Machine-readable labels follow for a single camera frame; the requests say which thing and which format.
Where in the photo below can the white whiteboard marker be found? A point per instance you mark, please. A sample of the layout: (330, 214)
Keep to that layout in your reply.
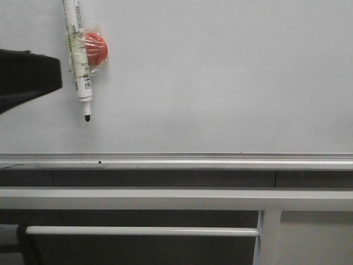
(78, 57)

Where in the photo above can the red round magnet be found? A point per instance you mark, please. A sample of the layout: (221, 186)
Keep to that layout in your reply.
(97, 49)

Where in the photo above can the whiteboard with aluminium tray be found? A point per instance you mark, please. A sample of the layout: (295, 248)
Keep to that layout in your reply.
(190, 84)

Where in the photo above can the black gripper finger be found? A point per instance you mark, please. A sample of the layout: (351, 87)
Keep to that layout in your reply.
(26, 76)

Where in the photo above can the white metal stand frame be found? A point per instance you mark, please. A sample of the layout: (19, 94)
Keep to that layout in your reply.
(270, 203)

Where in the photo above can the white horizontal rod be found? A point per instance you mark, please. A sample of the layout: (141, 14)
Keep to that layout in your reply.
(150, 231)

